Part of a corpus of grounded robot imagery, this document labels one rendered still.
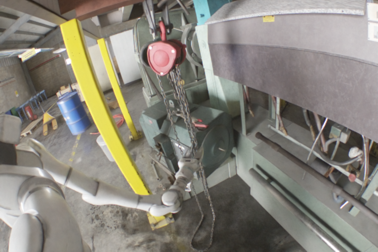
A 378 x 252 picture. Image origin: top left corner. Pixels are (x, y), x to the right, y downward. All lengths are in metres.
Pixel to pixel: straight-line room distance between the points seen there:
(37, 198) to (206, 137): 1.05
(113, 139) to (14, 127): 0.78
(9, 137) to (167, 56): 0.64
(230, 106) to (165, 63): 0.95
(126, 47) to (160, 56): 6.11
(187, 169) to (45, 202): 0.66
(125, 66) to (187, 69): 5.08
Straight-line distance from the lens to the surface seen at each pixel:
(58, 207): 0.28
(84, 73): 0.97
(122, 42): 6.87
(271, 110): 1.57
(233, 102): 1.60
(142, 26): 1.85
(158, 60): 0.78
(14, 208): 0.38
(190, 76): 2.01
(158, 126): 1.34
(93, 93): 0.99
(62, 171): 0.66
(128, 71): 6.92
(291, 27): 0.84
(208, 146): 1.20
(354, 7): 0.67
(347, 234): 1.13
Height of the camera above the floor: 1.44
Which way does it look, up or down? 26 degrees down
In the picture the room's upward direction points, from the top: 14 degrees counter-clockwise
